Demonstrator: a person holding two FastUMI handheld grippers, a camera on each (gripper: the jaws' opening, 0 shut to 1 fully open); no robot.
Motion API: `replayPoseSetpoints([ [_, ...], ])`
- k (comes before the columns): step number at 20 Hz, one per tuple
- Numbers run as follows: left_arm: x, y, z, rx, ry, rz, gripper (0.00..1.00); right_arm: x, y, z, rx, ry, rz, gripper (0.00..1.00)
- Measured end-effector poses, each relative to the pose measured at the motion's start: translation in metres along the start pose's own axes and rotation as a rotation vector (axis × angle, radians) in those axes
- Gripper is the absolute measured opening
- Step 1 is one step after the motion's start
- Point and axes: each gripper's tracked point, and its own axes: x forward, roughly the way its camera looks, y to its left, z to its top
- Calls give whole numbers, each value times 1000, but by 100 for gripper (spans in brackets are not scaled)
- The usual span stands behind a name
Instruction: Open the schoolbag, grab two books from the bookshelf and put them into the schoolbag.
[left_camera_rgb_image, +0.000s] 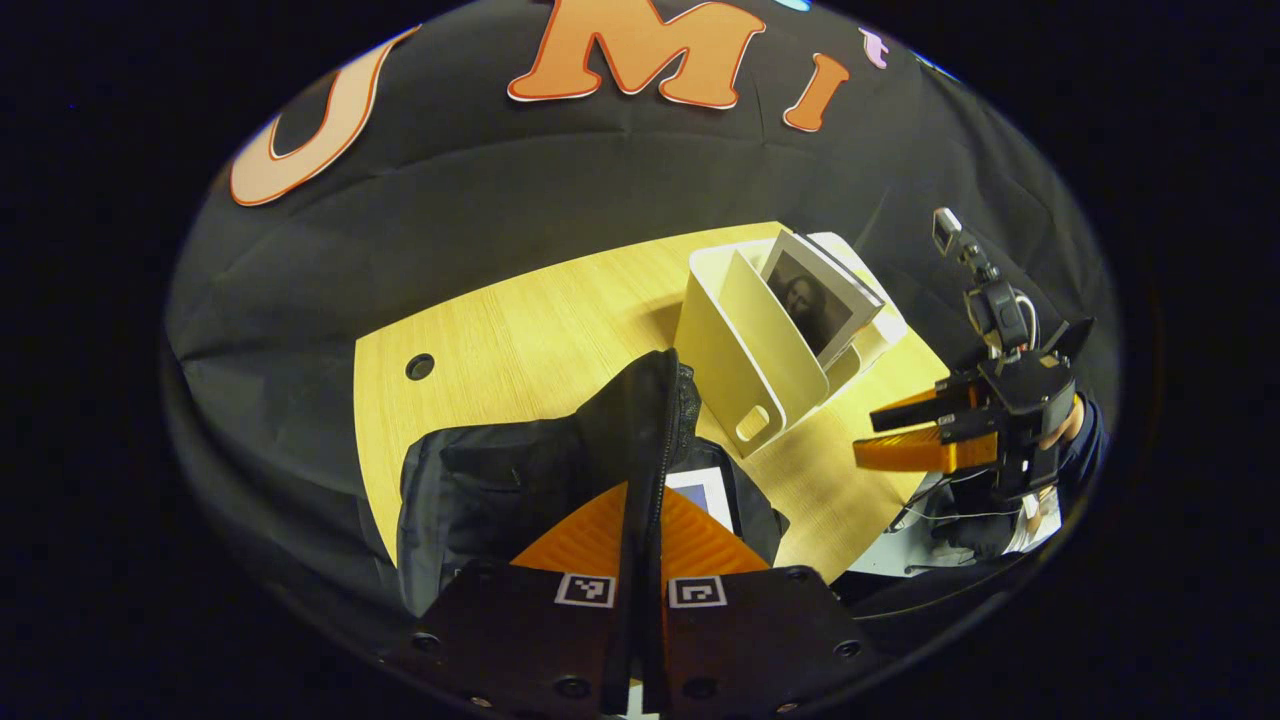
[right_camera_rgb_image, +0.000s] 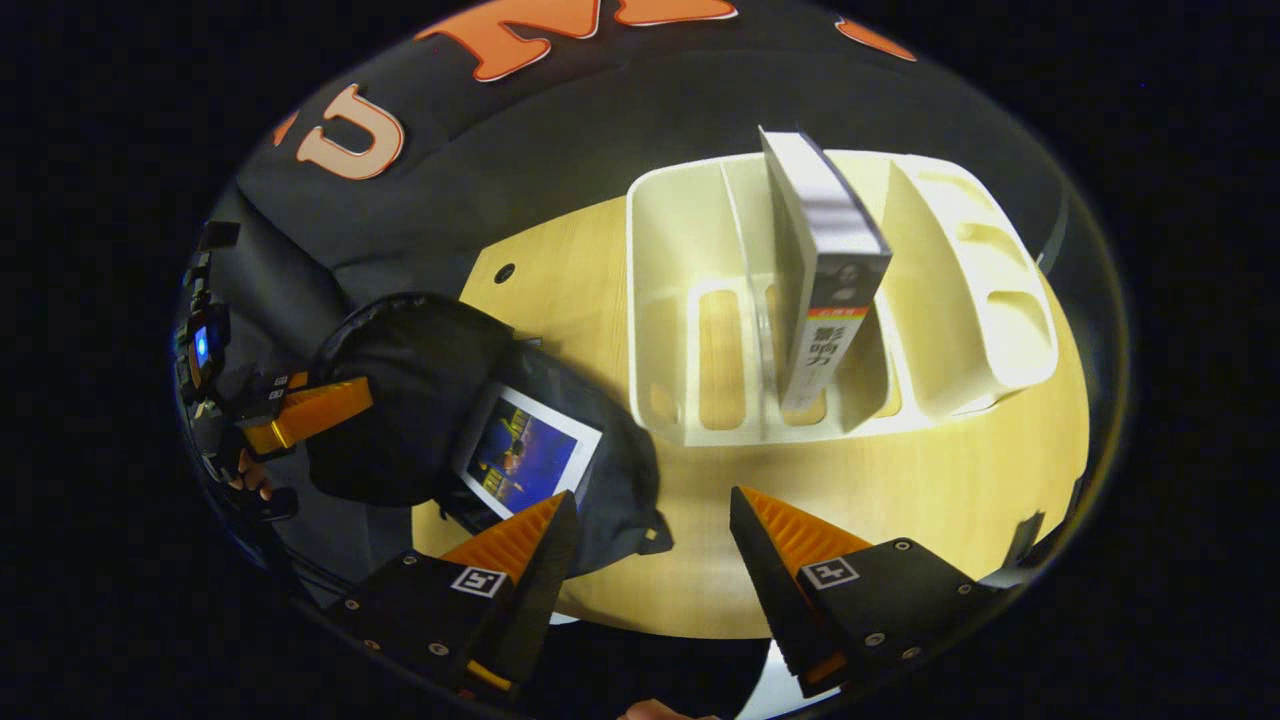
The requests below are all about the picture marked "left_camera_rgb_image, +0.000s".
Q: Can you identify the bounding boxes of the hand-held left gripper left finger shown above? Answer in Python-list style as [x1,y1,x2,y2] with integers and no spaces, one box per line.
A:
[385,483,631,717]

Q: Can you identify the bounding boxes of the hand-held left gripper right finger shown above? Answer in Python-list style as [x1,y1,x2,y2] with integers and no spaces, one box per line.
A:
[660,487,883,717]

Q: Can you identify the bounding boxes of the black schoolbag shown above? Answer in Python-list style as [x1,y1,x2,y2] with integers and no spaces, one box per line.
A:
[397,347,791,621]

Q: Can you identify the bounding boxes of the blue cover book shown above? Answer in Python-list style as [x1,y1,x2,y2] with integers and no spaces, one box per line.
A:
[665,467,741,536]

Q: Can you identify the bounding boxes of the portrait cover book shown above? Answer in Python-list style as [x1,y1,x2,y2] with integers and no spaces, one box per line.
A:
[758,229,887,373]

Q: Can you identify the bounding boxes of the white bookshelf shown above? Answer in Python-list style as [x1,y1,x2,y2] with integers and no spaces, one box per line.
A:
[674,232,909,460]

